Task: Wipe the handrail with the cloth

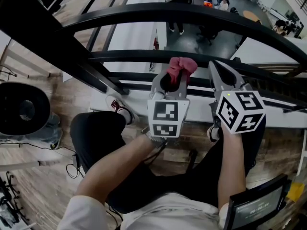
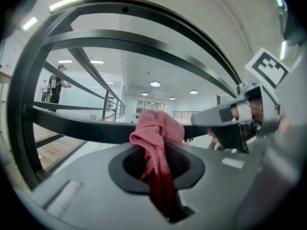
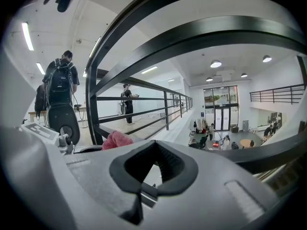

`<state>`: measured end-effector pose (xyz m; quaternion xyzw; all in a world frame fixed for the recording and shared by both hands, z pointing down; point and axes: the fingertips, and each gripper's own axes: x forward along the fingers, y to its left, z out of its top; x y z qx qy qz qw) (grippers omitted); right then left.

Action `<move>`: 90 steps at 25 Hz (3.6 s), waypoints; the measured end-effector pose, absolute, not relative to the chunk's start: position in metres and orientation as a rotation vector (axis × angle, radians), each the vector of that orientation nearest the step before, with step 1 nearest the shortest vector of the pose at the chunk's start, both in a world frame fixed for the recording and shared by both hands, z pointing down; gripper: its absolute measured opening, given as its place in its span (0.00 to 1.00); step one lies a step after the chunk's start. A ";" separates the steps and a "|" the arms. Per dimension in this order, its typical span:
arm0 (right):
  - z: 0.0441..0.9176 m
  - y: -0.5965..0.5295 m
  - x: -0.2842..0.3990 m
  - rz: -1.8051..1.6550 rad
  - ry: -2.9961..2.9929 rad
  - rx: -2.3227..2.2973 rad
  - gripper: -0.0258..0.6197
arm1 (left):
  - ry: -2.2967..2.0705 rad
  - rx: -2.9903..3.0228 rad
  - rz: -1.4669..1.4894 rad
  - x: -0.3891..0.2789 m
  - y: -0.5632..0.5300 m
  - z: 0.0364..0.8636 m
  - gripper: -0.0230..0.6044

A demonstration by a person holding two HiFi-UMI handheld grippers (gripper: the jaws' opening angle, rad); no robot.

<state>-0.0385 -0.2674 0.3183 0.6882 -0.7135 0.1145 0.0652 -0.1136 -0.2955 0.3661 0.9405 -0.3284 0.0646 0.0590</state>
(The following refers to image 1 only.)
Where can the black round machine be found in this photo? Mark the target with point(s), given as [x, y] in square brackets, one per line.
[24, 109]

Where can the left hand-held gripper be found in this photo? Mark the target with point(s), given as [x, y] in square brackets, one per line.
[165, 118]

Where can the round orange table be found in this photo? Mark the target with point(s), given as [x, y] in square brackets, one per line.
[250, 15]

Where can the person's left forearm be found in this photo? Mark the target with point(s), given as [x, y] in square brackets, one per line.
[112, 171]

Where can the black metal railing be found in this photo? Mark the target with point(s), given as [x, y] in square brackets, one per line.
[168, 11]

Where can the person's leg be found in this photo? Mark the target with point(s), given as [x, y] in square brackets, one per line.
[204, 171]
[96, 133]

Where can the person's right sneaker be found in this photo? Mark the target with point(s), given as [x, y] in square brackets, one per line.
[213, 133]

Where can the orange object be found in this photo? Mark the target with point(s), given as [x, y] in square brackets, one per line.
[208, 3]

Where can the wooden staircase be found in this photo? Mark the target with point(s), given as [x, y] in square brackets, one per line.
[275, 80]

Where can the person's left leg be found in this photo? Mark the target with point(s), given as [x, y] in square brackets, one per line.
[96, 133]

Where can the yellow plastic object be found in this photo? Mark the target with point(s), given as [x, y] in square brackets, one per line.
[295, 192]

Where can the black wrist-mounted screen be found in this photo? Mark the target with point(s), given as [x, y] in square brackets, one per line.
[256, 207]

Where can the black stool leg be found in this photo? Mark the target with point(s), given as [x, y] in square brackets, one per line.
[193, 159]

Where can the person's white shirt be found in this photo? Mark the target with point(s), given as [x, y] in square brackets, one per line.
[168, 212]

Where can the person's right leg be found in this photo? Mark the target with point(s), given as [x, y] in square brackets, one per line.
[204, 171]

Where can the pink cloth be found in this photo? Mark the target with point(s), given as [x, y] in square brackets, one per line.
[182, 66]

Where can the grey metal rack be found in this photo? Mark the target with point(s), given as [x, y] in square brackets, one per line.
[9, 219]

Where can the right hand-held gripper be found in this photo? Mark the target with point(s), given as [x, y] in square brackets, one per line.
[239, 114]

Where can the black office chair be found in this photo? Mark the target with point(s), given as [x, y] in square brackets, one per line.
[208, 33]

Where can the person's right forearm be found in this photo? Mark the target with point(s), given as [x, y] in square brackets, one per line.
[231, 171]

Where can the white metal frame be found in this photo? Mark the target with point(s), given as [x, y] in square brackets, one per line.
[302, 152]

